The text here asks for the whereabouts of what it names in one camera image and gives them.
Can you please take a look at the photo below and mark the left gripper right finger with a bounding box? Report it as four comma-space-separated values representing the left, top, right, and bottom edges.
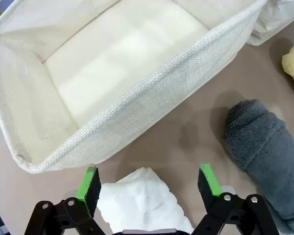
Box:
193, 163, 280, 235

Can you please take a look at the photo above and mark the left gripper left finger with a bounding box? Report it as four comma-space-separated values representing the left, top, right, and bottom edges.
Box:
24, 165, 118, 235

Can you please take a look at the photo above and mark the white towel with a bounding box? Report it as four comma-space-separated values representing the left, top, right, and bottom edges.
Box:
96, 167, 196, 235

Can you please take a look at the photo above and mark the grey rolled towel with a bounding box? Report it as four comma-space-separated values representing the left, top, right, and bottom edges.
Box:
222, 99, 294, 233

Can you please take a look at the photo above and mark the cream fabric basket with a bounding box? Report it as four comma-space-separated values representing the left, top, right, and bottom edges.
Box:
0, 0, 268, 174
246, 0, 294, 47

